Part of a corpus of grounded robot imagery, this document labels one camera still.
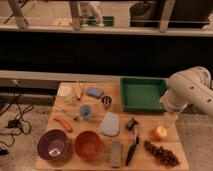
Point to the clear plastic container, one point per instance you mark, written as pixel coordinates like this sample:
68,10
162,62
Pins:
64,91

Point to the brown pine cone cluster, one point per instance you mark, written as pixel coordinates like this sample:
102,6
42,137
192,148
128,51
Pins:
164,156

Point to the gray sharpening stone block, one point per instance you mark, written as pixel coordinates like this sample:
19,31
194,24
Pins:
115,155

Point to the blue small cup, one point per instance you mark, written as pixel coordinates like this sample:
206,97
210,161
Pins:
85,111

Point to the black brush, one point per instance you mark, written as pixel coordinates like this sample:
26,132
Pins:
130,124

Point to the orange chili pepper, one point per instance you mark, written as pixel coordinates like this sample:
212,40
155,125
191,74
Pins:
64,123

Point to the green plastic tray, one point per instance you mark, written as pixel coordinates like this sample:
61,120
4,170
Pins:
142,94

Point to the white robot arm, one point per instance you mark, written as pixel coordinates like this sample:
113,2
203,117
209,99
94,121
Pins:
190,86

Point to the metal whisk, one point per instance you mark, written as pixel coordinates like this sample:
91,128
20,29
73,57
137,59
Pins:
72,116

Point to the orange bowl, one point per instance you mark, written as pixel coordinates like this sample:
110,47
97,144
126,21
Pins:
87,144

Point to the orange round fruit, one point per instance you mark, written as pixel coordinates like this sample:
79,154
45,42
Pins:
160,133

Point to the purple bowl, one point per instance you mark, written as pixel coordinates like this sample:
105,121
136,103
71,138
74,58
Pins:
52,145

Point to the small metal cup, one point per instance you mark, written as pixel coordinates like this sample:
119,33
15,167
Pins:
106,101

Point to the blue folded cloth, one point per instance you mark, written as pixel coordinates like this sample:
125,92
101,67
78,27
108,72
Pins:
110,124

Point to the black handled knife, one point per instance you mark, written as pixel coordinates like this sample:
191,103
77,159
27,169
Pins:
136,140

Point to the blue sponge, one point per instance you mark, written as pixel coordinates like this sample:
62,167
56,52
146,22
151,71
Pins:
94,92

